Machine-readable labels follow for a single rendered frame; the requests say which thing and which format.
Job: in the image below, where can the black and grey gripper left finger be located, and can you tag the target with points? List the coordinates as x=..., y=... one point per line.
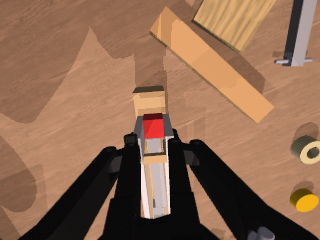
x=71, y=217

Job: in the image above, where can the red cube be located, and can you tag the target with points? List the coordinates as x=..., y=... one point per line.
x=153, y=125

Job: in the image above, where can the yellow short cylinder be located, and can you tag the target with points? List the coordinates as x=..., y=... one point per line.
x=303, y=200

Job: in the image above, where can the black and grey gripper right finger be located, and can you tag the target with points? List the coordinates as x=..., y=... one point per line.
x=247, y=216

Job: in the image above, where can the beige roll of tape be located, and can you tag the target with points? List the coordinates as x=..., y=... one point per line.
x=300, y=147

